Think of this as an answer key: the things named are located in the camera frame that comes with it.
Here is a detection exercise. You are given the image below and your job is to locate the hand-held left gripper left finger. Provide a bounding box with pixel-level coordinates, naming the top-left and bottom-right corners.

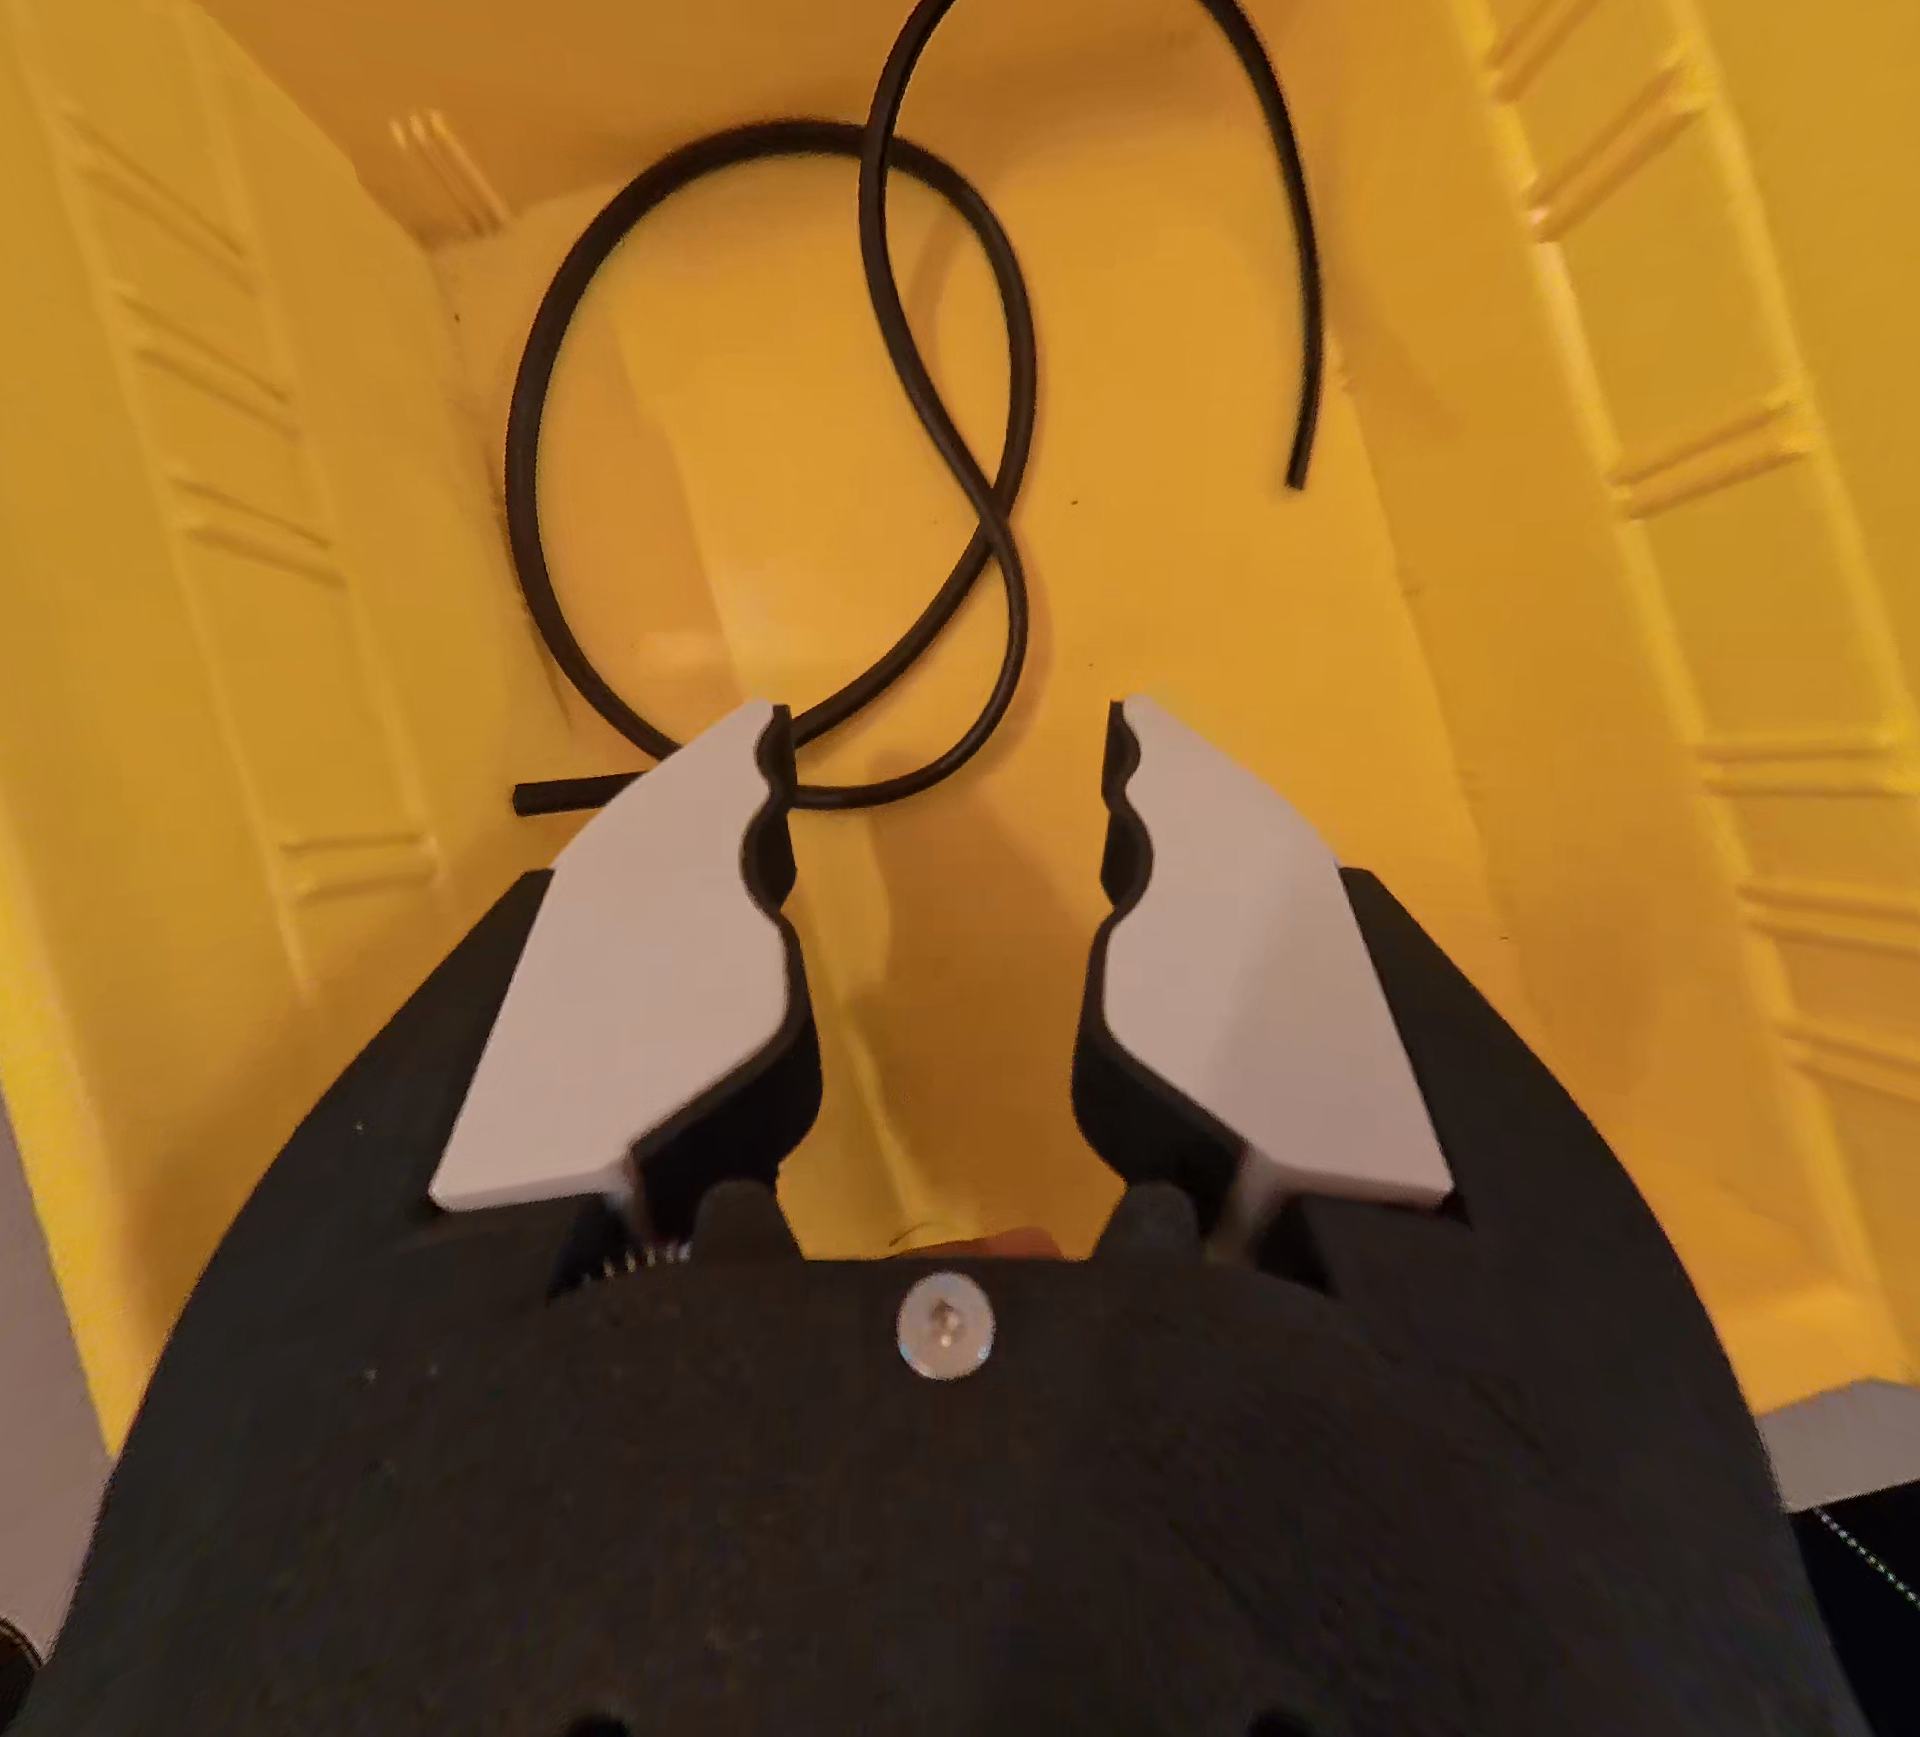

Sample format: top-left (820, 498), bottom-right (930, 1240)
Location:
top-left (429, 698), bottom-right (829, 1245)

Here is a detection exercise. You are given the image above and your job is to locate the yellow plastic bin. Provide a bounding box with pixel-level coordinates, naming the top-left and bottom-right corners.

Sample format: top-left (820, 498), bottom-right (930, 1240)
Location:
top-left (0, 0), bottom-right (1920, 1456)

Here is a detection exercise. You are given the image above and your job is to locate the black cable loop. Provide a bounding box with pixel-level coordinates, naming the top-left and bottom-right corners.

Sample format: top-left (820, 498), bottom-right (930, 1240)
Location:
top-left (505, 0), bottom-right (1327, 821)

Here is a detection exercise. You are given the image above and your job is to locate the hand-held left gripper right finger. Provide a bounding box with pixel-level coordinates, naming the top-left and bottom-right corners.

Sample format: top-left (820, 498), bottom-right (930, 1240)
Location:
top-left (1071, 694), bottom-right (1458, 1263)

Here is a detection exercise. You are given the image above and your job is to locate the person's green jacket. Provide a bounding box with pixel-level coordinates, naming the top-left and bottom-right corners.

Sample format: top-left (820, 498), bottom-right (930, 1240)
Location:
top-left (1792, 1501), bottom-right (1920, 1737)

